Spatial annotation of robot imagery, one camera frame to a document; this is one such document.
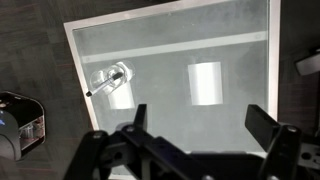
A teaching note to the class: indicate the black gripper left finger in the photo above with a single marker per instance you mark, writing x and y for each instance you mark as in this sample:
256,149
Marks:
141,116

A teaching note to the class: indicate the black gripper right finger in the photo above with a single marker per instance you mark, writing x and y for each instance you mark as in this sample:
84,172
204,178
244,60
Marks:
261,125

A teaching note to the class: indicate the white marker with black cap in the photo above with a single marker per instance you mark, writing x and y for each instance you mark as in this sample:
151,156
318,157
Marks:
104,85

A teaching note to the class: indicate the colourless clear cup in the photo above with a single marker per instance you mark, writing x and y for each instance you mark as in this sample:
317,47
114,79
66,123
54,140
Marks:
115,76

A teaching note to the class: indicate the grey camera on stand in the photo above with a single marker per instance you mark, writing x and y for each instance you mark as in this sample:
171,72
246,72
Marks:
308,63

